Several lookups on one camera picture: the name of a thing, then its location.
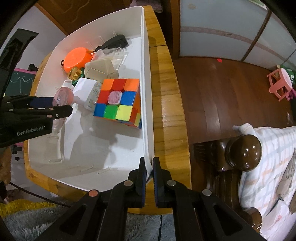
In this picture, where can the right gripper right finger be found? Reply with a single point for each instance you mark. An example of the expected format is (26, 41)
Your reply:
(198, 215)

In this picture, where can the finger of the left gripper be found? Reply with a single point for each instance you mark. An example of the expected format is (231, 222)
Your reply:
(40, 102)
(56, 112)

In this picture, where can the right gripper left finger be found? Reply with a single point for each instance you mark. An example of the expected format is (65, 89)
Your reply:
(101, 215)

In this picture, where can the white charger block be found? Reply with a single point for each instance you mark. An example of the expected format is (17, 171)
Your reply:
(86, 93)

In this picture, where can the green bottle gold cap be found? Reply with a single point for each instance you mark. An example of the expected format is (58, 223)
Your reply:
(74, 75)

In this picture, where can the white plastic storage bin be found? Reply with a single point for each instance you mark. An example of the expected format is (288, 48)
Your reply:
(90, 152)

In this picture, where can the orange round case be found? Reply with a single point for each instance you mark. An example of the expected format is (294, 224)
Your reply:
(77, 57)

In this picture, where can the colourful puzzle cube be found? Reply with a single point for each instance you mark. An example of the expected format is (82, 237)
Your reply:
(119, 100)

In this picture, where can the clear plastic box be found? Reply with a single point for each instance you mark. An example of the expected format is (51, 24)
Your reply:
(117, 56)

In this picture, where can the black power adapter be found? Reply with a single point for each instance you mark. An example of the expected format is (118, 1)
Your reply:
(118, 41)

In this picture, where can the person's left hand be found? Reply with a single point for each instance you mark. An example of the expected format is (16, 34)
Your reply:
(5, 169)

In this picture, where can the checked white blanket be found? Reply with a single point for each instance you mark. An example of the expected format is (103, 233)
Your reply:
(270, 186)

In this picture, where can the brown wooden door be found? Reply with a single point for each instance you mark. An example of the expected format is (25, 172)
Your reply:
(70, 15)

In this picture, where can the pink plastic stool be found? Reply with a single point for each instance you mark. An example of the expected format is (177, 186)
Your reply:
(281, 83)

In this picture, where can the sliding wardrobe door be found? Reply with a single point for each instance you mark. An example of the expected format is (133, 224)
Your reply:
(235, 30)

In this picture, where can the green chalkboard pink frame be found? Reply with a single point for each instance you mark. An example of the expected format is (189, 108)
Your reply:
(21, 82)

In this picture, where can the dark wooden bed post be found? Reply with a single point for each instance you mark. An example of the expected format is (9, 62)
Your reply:
(225, 161)

